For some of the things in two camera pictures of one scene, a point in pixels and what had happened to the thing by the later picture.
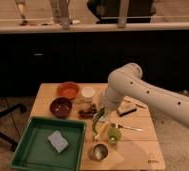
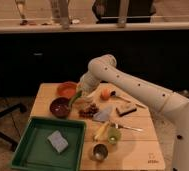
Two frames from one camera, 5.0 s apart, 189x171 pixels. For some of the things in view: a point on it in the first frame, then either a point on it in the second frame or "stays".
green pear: x=114 y=135 stays
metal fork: x=126 y=127 stays
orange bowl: x=68 y=90 stays
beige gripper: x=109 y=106 → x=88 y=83
